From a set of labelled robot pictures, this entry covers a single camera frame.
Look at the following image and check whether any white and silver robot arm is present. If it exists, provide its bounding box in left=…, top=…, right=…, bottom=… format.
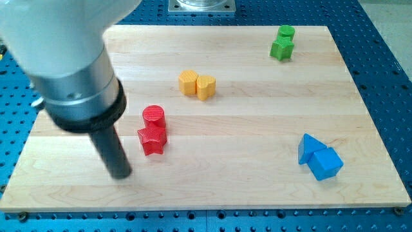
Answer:
left=1, top=0, right=141, bottom=133

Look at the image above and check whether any blue triangle block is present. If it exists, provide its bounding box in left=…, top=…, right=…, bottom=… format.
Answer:
left=298, top=133, right=327, bottom=165

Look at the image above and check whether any light wooden board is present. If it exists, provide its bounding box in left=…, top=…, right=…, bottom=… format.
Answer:
left=1, top=25, right=411, bottom=213

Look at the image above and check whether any yellow heart block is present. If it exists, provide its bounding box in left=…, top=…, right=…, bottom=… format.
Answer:
left=196, top=75, right=216, bottom=101

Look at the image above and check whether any yellow hexagon block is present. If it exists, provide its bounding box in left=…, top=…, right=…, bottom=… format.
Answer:
left=178, top=70, right=198, bottom=95

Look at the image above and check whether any red cylinder block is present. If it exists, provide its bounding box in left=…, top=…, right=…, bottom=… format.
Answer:
left=142, top=105, right=166, bottom=128

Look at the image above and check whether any red star block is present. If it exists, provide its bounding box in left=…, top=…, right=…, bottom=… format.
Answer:
left=138, top=124, right=167, bottom=156

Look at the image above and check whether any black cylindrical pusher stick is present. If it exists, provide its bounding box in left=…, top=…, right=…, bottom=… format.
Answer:
left=89, top=126, right=132, bottom=179

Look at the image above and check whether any green star block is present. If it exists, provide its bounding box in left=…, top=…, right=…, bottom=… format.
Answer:
left=269, top=36, right=294, bottom=61

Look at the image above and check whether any green cylinder block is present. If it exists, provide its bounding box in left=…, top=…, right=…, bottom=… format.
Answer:
left=277, top=25, right=295, bottom=41

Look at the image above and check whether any blue cube block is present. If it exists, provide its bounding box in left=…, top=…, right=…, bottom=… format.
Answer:
left=308, top=148, right=344, bottom=181

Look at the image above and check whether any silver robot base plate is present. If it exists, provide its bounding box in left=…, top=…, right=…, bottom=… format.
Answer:
left=168, top=0, right=236, bottom=13

